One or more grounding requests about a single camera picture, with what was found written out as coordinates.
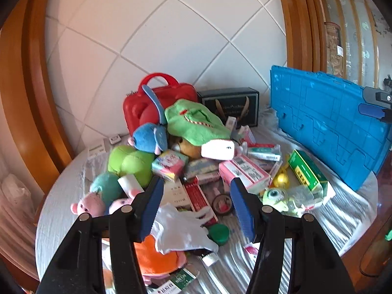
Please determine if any small pink white box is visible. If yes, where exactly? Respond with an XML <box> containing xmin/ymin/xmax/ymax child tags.
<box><xmin>237</xmin><ymin>125</ymin><xmax>257</xmax><ymax>147</ymax></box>

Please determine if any curved wooden wall frame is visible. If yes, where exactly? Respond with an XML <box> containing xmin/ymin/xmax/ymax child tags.
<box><xmin>0</xmin><ymin>0</ymin><xmax>75</xmax><ymax>291</ymax></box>

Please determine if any green jar lid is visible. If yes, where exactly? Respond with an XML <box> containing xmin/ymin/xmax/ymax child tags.
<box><xmin>208</xmin><ymin>223</ymin><xmax>230</xmax><ymax>246</ymax></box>

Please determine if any brown plush bear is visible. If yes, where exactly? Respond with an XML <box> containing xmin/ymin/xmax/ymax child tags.
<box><xmin>171</xmin><ymin>136</ymin><xmax>203</xmax><ymax>160</ymax></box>

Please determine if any pink plush with teal hat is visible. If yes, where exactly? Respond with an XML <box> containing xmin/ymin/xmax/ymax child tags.
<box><xmin>70</xmin><ymin>171</ymin><xmax>123</xmax><ymax>216</ymax></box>

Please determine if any lime green plush ball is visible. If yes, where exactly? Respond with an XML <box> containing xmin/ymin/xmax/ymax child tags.
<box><xmin>107</xmin><ymin>145</ymin><xmax>155</xmax><ymax>187</ymax></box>

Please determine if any wooden slatted column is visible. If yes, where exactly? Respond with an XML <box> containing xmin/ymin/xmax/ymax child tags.
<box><xmin>274</xmin><ymin>0</ymin><xmax>327</xmax><ymax>74</ymax></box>

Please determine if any orange plush toy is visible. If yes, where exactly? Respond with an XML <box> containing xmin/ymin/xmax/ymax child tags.
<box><xmin>102</xmin><ymin>234</ymin><xmax>187</xmax><ymax>285</ymax></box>

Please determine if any green plush toy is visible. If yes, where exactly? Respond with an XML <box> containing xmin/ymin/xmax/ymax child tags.
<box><xmin>165</xmin><ymin>98</ymin><xmax>232</xmax><ymax>147</ymax></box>

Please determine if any red toothpaste box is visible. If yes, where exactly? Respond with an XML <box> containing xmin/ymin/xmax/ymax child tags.
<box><xmin>184</xmin><ymin>182</ymin><xmax>219</xmax><ymax>225</ymax></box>

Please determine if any printed tape roll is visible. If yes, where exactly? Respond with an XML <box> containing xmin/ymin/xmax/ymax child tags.
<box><xmin>212</xmin><ymin>194</ymin><xmax>235</xmax><ymax>216</ymax></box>

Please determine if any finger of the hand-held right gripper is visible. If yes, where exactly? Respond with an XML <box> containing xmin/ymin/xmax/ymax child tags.
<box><xmin>358</xmin><ymin>86</ymin><xmax>392</xmax><ymax>120</ymax></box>

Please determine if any wooden frosted glass screen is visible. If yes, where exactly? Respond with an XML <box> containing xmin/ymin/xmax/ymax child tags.
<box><xmin>312</xmin><ymin>0</ymin><xmax>392</xmax><ymax>87</ymax></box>

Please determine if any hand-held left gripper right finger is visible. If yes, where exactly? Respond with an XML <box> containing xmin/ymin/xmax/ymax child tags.
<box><xmin>230</xmin><ymin>177</ymin><xmax>356</xmax><ymax>294</ymax></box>

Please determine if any clear plastic packet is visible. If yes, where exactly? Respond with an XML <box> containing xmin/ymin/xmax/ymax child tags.
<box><xmin>288</xmin><ymin>187</ymin><xmax>323</xmax><ymax>215</ymax></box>

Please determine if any colourful small box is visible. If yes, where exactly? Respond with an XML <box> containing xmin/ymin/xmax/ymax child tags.
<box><xmin>151</xmin><ymin>149</ymin><xmax>189</xmax><ymax>182</ymax></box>

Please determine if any green one-eyed monster toy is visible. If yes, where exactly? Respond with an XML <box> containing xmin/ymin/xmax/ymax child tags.
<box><xmin>263</xmin><ymin>188</ymin><xmax>290</xmax><ymax>212</ymax></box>

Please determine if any dark bottle with white cap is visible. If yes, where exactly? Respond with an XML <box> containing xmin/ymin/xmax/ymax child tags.
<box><xmin>187</xmin><ymin>248</ymin><xmax>219</xmax><ymax>267</ymax></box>

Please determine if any white glove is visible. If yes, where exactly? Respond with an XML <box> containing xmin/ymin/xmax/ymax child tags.
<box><xmin>151</xmin><ymin>204</ymin><xmax>219</xmax><ymax>255</ymax></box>

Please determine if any blue plastic crate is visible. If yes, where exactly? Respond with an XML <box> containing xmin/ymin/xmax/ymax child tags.
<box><xmin>269</xmin><ymin>65</ymin><xmax>391</xmax><ymax>192</ymax></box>

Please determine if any blue plush toy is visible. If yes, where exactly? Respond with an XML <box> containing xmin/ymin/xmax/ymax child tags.
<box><xmin>129</xmin><ymin>85</ymin><xmax>169</xmax><ymax>155</ymax></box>

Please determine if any green white toothpaste box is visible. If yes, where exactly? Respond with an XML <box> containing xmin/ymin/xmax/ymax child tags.
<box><xmin>246</xmin><ymin>144</ymin><xmax>282</xmax><ymax>161</ymax></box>

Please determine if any rolled patterned carpet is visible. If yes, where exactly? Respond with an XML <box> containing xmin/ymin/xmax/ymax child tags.
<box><xmin>325</xmin><ymin>21</ymin><xmax>343</xmax><ymax>75</ymax></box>

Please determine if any green medicine box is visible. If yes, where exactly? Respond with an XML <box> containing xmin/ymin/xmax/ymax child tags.
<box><xmin>288</xmin><ymin>149</ymin><xmax>336</xmax><ymax>206</ymax></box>

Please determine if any green white carton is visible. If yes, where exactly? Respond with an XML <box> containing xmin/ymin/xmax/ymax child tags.
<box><xmin>169</xmin><ymin>267</ymin><xmax>199</xmax><ymax>292</ymax></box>

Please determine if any clear plastic bag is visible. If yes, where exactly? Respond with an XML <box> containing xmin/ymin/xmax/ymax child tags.
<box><xmin>0</xmin><ymin>173</ymin><xmax>34</xmax><ymax>221</ymax></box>

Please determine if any black gift box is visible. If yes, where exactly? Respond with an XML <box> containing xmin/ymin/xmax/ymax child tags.
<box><xmin>197</xmin><ymin>87</ymin><xmax>260</xmax><ymax>127</ymax></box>

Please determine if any small pink plush toy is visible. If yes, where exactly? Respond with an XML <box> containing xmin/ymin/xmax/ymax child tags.
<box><xmin>109</xmin><ymin>197</ymin><xmax>135</xmax><ymax>215</ymax></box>

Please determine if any yellow toy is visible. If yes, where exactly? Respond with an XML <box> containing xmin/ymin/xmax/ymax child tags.
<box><xmin>272</xmin><ymin>162</ymin><xmax>290</xmax><ymax>188</ymax></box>

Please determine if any pink white medicine box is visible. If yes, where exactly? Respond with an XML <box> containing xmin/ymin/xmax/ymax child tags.
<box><xmin>219</xmin><ymin>155</ymin><xmax>271</xmax><ymax>195</ymax></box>

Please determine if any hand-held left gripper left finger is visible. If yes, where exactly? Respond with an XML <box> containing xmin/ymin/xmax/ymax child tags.
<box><xmin>37</xmin><ymin>176</ymin><xmax>166</xmax><ymax>294</ymax></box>

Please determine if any pink tube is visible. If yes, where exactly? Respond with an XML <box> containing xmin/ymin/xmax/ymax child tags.
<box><xmin>243</xmin><ymin>242</ymin><xmax>261</xmax><ymax>262</ymax></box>

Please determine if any round desktop with grey cloth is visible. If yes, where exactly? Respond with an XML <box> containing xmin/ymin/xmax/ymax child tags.
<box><xmin>35</xmin><ymin>107</ymin><xmax>379</xmax><ymax>294</ymax></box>

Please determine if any red hard case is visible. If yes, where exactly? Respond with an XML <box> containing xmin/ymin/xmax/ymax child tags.
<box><xmin>123</xmin><ymin>73</ymin><xmax>198</xmax><ymax>137</ymax></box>

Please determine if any white foam block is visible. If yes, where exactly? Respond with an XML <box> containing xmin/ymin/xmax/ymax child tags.
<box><xmin>118</xmin><ymin>174</ymin><xmax>144</xmax><ymax>197</ymax></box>

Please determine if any white flat box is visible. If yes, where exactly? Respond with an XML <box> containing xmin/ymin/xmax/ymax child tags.
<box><xmin>164</xmin><ymin>179</ymin><xmax>192</xmax><ymax>210</ymax></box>

